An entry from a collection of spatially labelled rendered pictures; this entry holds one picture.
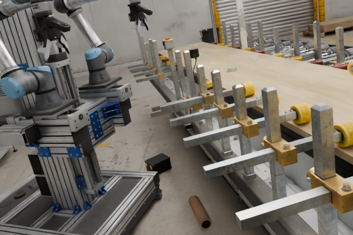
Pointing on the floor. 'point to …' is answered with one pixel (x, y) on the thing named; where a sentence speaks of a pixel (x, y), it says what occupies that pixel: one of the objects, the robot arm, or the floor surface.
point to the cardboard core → (200, 212)
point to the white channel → (240, 9)
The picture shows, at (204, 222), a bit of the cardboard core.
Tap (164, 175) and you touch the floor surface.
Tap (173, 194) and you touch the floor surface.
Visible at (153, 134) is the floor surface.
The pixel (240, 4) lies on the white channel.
